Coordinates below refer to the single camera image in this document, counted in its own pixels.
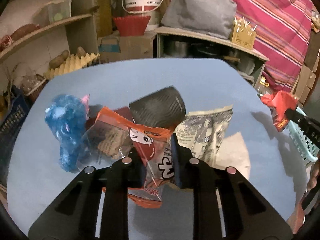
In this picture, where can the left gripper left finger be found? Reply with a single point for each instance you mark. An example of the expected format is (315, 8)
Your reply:
(73, 213)

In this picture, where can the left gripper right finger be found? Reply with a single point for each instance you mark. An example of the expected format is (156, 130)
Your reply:
(226, 204)

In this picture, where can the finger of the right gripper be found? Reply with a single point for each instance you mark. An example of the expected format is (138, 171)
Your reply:
(309, 126)

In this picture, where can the red wrapper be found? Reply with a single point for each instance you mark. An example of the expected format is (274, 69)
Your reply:
(278, 103)

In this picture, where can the orange snack wrapper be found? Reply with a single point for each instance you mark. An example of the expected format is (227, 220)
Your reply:
(114, 134)

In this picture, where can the light blue plastic basket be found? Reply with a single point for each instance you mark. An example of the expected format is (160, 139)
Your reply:
(307, 149)

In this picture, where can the printed newspaper piece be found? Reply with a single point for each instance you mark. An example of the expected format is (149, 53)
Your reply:
(203, 131)

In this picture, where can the blue plastic bag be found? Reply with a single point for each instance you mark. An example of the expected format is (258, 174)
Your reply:
(66, 117)

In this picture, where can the yellow utensil holder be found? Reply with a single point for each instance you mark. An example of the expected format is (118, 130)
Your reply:
(243, 34)

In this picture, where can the pink striped curtain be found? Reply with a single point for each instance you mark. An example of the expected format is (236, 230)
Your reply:
(283, 33)

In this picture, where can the dark blue plastic crate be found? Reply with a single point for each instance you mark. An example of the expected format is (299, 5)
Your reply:
(10, 128)

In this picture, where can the black paper cup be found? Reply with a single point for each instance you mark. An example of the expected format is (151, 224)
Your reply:
(164, 108)

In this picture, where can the yellow egg tray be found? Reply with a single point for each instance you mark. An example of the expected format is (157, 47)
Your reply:
(73, 63)

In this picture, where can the grey low shelf unit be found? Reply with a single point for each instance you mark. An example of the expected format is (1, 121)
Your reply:
(180, 43)

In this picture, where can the grey fabric bag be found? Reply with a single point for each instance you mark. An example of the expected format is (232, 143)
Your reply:
(210, 17)

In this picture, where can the cardboard box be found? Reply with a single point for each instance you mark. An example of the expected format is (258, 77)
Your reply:
(115, 48)

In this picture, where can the red plastic bowl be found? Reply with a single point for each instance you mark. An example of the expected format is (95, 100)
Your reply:
(132, 25)

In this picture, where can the clear plastic container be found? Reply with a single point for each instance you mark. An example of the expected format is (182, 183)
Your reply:
(52, 12)

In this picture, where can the white plastic bucket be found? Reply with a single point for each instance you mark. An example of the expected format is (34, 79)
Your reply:
(144, 8)

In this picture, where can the wooden wall shelf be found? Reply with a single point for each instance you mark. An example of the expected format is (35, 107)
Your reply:
(80, 30)

